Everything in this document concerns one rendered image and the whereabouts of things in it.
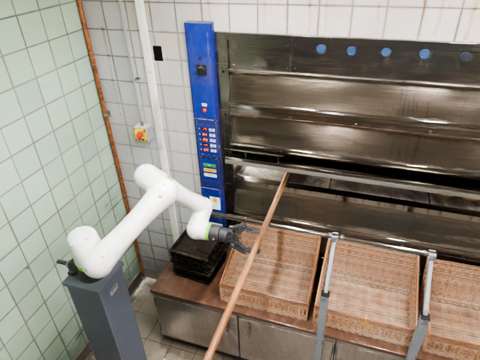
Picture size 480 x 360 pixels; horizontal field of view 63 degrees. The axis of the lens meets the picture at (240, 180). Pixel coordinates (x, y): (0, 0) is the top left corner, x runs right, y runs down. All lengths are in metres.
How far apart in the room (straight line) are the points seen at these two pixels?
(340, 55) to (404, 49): 0.30
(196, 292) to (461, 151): 1.76
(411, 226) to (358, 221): 0.30
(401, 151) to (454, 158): 0.26
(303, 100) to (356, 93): 0.28
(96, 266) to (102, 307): 0.35
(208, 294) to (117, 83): 1.46
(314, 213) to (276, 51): 1.04
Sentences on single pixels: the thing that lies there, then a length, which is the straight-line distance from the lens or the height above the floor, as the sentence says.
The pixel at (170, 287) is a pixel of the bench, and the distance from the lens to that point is 2.73.
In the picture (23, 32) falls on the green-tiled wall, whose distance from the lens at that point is 2.33.
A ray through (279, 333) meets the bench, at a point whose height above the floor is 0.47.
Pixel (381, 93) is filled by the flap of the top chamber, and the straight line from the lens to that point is 2.17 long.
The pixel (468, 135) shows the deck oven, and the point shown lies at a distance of 2.28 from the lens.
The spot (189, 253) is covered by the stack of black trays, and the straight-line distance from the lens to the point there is 2.60.
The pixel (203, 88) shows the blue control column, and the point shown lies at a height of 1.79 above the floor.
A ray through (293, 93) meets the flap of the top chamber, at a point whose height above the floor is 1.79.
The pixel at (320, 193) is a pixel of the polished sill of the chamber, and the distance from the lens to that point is 2.46.
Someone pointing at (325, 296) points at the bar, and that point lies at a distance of 2.15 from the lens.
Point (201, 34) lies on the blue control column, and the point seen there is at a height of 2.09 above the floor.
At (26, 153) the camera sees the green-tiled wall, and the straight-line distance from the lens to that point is 2.35.
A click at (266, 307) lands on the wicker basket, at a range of 2.51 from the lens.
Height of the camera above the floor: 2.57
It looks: 33 degrees down
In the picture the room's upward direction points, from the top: 2 degrees counter-clockwise
